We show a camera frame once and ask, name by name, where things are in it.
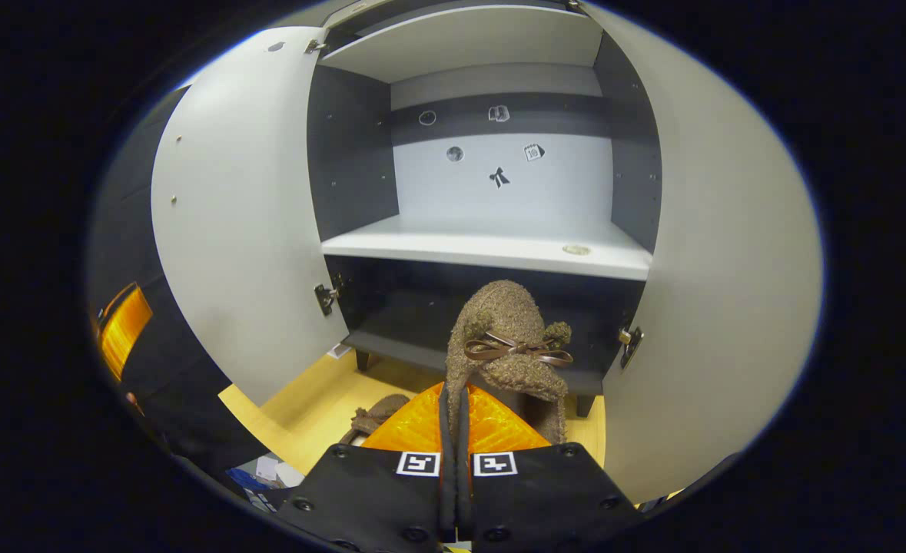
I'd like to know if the pile of paper leaflets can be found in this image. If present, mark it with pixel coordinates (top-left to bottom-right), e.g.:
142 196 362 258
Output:
226 453 305 513

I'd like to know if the grey shoe cabinet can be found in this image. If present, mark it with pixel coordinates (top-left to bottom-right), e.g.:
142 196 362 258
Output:
307 0 662 419

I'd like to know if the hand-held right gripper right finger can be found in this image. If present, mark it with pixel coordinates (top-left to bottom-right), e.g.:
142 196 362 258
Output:
456 382 642 553

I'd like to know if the black quilted cloth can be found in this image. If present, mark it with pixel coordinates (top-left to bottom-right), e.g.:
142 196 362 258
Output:
86 84 269 492

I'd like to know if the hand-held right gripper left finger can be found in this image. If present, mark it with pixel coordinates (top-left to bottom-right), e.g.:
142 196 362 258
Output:
274 382 457 553

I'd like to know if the brown fuzzy shoe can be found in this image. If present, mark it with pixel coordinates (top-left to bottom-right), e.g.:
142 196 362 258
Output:
445 279 574 446
341 394 411 446

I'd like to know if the grey cabinet door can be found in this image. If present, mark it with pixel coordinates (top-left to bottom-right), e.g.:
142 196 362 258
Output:
579 0 824 505
151 27 350 408

